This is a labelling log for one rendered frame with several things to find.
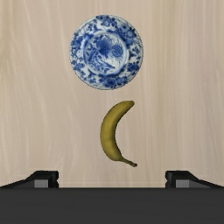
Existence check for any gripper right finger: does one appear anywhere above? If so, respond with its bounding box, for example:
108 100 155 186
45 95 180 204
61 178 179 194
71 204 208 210
164 170 224 189

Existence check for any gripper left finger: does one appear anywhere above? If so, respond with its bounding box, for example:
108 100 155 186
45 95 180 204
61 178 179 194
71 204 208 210
0 170 60 189

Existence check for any yellow banana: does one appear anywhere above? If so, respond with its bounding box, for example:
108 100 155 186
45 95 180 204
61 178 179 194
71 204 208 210
100 100 138 168

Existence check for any blue and white plate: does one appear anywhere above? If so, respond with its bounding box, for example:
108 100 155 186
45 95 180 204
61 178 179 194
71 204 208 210
68 14 144 91

